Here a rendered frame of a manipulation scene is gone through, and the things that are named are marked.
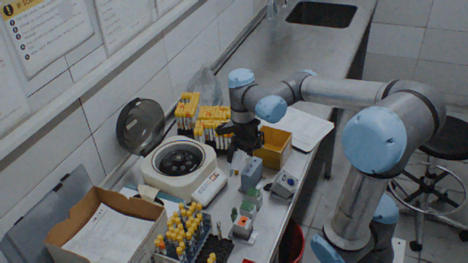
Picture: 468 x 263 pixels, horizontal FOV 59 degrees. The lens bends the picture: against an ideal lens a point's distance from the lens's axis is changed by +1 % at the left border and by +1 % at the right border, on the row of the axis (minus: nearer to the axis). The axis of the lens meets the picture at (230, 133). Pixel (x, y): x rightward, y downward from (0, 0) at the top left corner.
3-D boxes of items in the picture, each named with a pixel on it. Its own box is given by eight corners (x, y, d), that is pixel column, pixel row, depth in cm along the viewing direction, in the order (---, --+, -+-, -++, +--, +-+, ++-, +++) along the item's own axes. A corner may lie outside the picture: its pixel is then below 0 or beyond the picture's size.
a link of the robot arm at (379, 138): (371, 256, 115) (450, 109, 76) (334, 287, 108) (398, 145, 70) (338, 226, 121) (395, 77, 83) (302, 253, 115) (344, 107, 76)
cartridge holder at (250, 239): (253, 246, 134) (252, 239, 131) (227, 237, 137) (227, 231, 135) (258, 233, 138) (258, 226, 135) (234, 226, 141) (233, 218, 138)
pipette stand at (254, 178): (254, 196, 150) (254, 177, 144) (238, 191, 153) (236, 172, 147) (266, 179, 157) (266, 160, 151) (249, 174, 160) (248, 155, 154)
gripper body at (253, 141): (251, 159, 128) (250, 128, 120) (229, 150, 132) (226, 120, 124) (265, 145, 132) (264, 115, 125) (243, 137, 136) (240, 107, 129)
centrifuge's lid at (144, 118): (115, 116, 138) (99, 112, 142) (137, 172, 152) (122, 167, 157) (157, 85, 152) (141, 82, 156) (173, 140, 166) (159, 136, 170)
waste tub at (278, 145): (280, 172, 160) (280, 153, 153) (248, 162, 165) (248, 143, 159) (292, 151, 169) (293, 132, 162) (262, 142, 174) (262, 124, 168)
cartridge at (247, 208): (252, 224, 140) (251, 211, 136) (239, 220, 142) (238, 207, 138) (257, 215, 143) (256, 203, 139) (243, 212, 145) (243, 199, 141)
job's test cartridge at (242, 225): (247, 239, 134) (246, 227, 130) (234, 235, 136) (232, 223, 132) (251, 230, 137) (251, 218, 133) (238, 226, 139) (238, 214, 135)
